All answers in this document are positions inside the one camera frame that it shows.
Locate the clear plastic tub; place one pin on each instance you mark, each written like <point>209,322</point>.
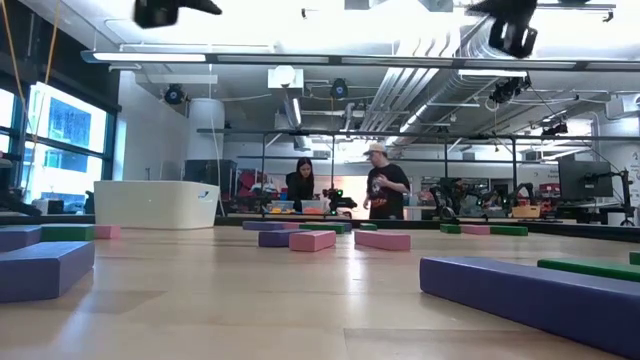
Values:
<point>312,206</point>
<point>281,206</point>

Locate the black aluminium table frame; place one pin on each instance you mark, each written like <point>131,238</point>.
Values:
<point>575,231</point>

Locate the dark background equipment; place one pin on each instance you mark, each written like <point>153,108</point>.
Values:
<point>15,195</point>

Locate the white globe lamp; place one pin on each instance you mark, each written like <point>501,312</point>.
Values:
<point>284,76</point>

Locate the black computer monitor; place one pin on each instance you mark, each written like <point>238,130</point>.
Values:
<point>585,179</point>

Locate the large window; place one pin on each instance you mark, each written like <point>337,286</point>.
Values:
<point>65,145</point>

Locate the black background robot arm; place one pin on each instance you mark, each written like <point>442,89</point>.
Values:
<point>515,197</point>
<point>447,197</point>
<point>337,199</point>

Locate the pink rectangular block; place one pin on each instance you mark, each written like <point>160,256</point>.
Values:
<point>312,241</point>
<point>382,240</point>
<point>107,231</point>
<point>291,226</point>
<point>475,230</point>

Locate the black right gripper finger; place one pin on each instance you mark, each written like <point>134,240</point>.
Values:
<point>482,7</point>

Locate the green rectangular block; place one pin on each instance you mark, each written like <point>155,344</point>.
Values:
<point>635,258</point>
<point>590,269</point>
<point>508,230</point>
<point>322,228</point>
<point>67,233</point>
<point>368,227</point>
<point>450,228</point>

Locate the person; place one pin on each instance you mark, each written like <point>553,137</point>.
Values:
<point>300,185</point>
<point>385,185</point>

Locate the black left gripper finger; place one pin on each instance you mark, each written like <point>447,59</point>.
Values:
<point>200,5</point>

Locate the silver ventilation duct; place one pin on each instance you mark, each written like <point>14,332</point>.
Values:
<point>400,95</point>

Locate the round black ceiling lamp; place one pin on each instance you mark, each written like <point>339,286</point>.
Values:
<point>174,94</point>
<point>339,88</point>

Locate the black cabinet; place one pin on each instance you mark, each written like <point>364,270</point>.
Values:
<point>210,172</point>

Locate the long overhead light bar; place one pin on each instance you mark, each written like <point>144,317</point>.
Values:
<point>275,59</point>

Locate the white plastic bin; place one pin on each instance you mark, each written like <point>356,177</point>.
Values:
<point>156,204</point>

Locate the yellow crate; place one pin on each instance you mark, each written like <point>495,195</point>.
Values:
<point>526,211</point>

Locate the white round column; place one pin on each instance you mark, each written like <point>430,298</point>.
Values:
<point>206,130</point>

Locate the black ceiling camera cluster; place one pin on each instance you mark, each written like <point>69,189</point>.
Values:
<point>507,89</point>

